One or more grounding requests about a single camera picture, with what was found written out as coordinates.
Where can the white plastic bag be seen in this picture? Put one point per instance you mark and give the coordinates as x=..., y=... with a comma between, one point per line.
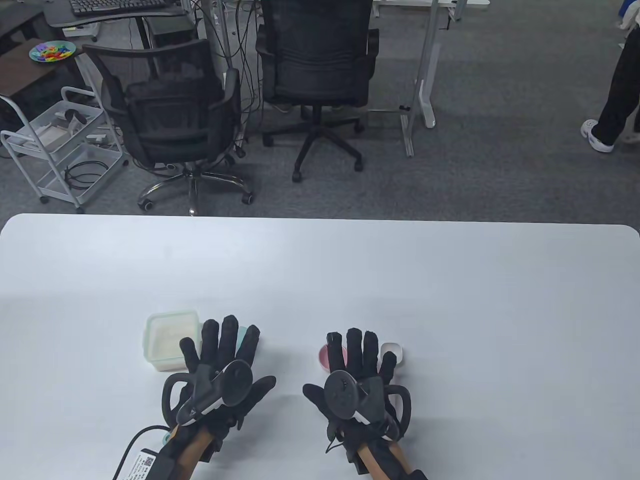
x=631, y=20

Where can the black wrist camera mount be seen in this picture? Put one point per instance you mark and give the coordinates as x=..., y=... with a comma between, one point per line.
x=212, y=440
x=356, y=457

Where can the white desk frame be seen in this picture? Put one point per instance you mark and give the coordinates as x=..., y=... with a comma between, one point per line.
x=425, y=65

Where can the green plate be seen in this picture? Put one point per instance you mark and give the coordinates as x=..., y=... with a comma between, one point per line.
x=70, y=50

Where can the mint green dessert spatula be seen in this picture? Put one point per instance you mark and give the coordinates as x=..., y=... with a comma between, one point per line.
x=242, y=334

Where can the white sugar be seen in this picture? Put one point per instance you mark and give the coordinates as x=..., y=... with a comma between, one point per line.
x=167, y=345

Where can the person's left hand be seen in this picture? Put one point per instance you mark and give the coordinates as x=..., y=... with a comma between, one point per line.
x=227, y=340

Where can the clear plastic sugar container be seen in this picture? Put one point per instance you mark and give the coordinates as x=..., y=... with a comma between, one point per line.
x=165, y=364

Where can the black box with white label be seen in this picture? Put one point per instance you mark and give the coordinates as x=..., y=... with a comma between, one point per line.
x=150, y=465

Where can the person's right hand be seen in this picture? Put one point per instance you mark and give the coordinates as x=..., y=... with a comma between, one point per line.
x=370, y=350

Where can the person's left forearm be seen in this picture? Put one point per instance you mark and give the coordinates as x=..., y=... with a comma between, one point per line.
x=192, y=450

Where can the pile of colourful blocks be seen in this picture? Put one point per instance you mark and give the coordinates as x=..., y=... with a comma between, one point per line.
x=50, y=52

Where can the grey floor socket box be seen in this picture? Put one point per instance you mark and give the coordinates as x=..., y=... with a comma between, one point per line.
x=384, y=118

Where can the black keyboard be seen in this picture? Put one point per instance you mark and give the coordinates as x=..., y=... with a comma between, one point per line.
x=115, y=5

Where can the white rolling cart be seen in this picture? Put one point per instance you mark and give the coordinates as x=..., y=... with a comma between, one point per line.
x=50, y=181

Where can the black padded office chair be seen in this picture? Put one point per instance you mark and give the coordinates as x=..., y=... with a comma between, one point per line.
x=315, y=60

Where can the black computer tower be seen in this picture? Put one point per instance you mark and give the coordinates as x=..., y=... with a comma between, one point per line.
x=170, y=32

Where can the white plastic coffee spoon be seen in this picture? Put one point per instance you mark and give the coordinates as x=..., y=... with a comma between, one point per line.
x=392, y=348

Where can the person's right forearm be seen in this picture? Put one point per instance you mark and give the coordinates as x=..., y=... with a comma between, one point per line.
x=380, y=462

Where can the dark low table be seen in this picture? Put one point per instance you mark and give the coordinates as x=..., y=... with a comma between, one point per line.
x=15, y=25

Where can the black desk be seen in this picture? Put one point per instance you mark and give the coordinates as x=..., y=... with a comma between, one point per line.
x=65, y=17

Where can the brown side table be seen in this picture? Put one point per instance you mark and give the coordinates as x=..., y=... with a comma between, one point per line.
x=20, y=70

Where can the black mesh office chair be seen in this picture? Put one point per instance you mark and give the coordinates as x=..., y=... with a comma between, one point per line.
x=170, y=115

